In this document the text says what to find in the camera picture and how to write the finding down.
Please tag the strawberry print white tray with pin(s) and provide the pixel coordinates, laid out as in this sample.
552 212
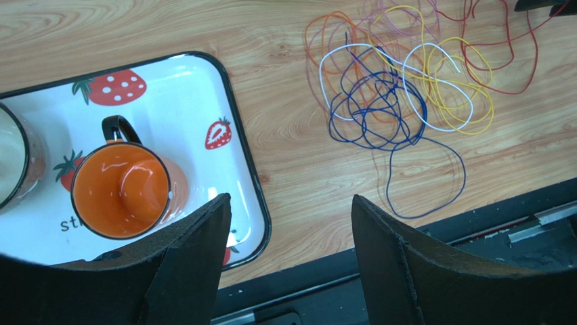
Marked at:
182 107

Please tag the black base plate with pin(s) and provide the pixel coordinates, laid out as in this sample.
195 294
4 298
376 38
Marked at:
536 230

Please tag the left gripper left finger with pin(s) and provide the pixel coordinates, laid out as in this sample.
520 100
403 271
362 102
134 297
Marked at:
169 277

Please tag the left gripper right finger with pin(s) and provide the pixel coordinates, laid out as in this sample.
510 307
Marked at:
409 277

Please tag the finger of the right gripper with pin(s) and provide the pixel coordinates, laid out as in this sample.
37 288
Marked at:
557 7

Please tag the orange mug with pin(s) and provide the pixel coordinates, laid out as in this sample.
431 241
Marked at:
123 189

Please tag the beige ceramic bowl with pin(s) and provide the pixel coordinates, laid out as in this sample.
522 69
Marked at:
23 158

